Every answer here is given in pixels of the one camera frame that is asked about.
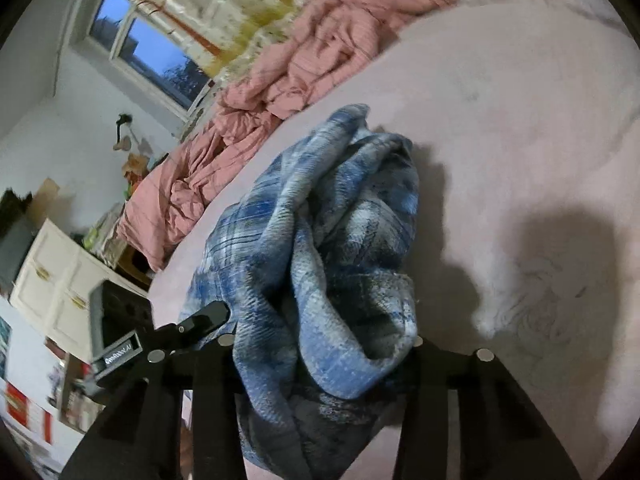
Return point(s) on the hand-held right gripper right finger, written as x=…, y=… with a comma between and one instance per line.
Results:
x=430, y=400

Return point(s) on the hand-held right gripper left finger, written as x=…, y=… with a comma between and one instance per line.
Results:
x=210, y=390

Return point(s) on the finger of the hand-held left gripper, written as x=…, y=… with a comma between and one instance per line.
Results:
x=207, y=317

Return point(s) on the blue plaid shirt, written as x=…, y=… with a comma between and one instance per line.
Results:
x=320, y=240

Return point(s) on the wooden nightstand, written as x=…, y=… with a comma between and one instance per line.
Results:
x=132, y=265

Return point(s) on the white cabinet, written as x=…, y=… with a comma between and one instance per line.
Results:
x=45, y=275

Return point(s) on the dark object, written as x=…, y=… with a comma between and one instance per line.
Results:
x=15, y=240

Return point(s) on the brown paper box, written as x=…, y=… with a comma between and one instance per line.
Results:
x=135, y=167

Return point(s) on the pink checked quilt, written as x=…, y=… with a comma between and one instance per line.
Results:
x=310, y=70

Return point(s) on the tree print curtain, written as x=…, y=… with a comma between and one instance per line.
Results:
x=240, y=10

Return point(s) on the wall lamp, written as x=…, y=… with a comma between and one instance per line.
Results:
x=122, y=144

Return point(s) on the white frame window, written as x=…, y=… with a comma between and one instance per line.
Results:
x=150, y=50

